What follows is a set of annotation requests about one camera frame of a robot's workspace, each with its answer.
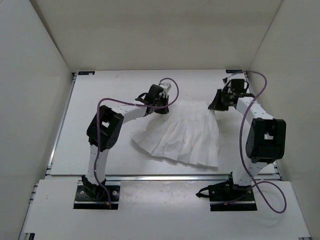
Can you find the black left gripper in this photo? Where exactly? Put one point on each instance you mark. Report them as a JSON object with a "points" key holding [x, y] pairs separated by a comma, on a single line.
{"points": [[162, 110]]}

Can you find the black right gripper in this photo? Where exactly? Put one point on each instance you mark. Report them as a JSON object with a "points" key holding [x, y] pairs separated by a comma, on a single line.
{"points": [[217, 104]]}

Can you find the white skirt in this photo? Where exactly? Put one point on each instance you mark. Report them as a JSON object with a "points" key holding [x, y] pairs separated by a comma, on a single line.
{"points": [[188, 134]]}

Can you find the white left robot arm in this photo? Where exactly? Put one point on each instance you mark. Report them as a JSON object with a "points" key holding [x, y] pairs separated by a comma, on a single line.
{"points": [[105, 127]]}

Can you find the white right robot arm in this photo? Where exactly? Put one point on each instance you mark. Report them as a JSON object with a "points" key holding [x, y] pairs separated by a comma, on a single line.
{"points": [[266, 138]]}

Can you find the right corner label sticker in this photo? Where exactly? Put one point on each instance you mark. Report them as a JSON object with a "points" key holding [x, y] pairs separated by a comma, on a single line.
{"points": [[233, 71]]}

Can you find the corner label sticker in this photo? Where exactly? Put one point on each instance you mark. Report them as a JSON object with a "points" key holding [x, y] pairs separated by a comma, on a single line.
{"points": [[86, 73], [233, 71]]}

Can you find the left corner label sticker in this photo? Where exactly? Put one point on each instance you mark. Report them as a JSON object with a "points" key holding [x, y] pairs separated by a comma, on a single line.
{"points": [[86, 73]]}

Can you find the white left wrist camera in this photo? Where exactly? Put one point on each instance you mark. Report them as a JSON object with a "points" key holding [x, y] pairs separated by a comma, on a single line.
{"points": [[166, 87]]}

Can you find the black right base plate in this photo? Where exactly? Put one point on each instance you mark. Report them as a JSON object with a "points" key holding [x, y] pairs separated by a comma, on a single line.
{"points": [[223, 198]]}

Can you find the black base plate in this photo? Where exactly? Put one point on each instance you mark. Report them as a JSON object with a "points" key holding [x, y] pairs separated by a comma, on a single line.
{"points": [[223, 198], [84, 200]]}

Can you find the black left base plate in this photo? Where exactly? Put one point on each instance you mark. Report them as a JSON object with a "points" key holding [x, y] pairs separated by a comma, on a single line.
{"points": [[84, 200]]}

